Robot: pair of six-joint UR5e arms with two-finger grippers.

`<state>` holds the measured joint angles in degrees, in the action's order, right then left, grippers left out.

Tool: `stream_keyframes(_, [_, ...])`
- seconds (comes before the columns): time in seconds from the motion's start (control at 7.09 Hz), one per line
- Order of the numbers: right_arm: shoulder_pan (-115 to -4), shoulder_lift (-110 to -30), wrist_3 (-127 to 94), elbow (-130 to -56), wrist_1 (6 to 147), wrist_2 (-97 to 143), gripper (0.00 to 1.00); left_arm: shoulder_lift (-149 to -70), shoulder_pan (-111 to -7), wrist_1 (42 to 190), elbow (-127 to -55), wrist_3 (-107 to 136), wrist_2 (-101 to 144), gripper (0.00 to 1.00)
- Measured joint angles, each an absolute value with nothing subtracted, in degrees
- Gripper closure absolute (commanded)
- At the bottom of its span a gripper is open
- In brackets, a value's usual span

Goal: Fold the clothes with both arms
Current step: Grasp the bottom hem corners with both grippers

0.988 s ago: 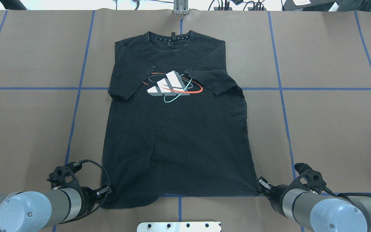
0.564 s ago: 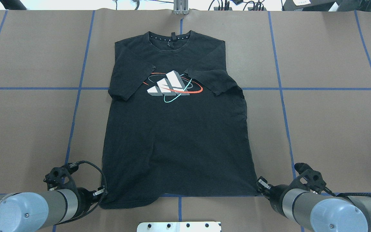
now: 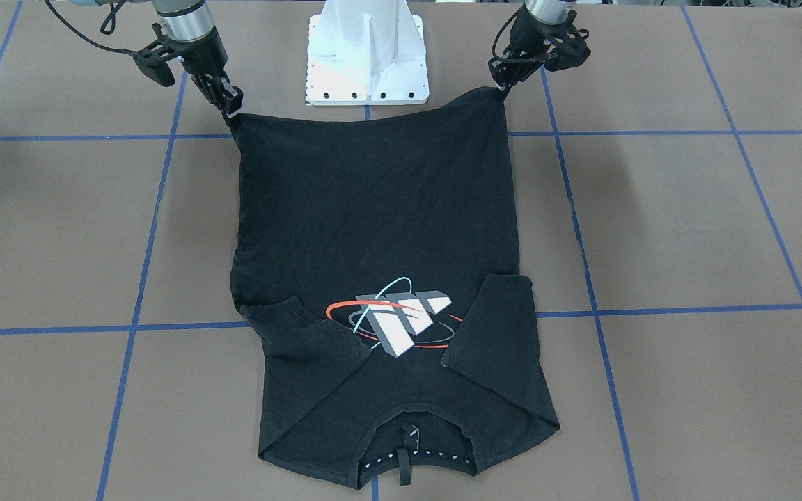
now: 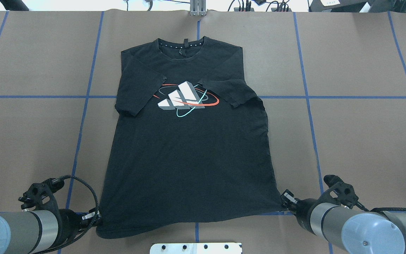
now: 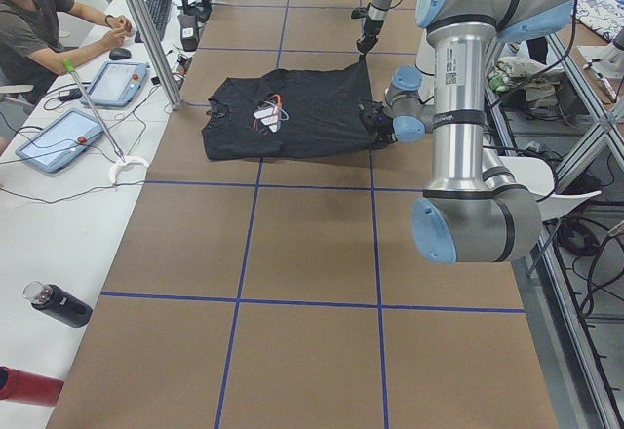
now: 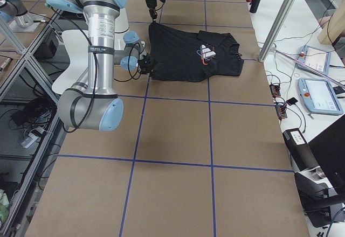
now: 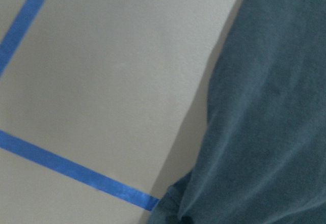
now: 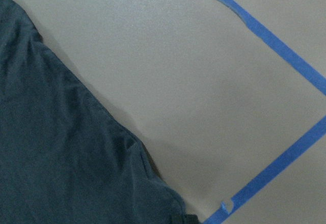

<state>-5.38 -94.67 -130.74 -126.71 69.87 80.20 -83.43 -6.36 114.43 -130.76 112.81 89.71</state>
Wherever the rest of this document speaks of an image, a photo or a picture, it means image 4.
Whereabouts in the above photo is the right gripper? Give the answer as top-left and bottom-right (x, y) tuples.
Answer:
(281, 189), (320, 230)

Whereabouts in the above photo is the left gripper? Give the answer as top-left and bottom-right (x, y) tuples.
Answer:
(55, 208), (101, 247)

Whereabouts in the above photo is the black graphic t-shirt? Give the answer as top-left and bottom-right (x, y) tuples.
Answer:
(96, 36), (284, 238)

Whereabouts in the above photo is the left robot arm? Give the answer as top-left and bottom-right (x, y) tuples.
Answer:
(0, 209), (101, 254)

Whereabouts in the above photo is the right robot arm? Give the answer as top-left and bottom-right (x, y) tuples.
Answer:
(281, 190), (406, 254)

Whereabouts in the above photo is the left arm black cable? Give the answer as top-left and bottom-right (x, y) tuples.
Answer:
(30, 175), (100, 254)

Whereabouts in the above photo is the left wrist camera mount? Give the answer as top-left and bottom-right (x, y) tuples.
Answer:
(18, 177), (64, 212)

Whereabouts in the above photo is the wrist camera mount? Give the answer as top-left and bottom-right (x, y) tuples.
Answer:
(323, 175), (369, 212)
(18, 177), (64, 212)

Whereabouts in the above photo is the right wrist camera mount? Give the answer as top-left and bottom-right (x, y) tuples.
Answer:
(323, 175), (369, 212)

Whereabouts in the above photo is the aluminium frame post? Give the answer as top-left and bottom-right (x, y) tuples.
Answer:
(190, 0), (207, 17)

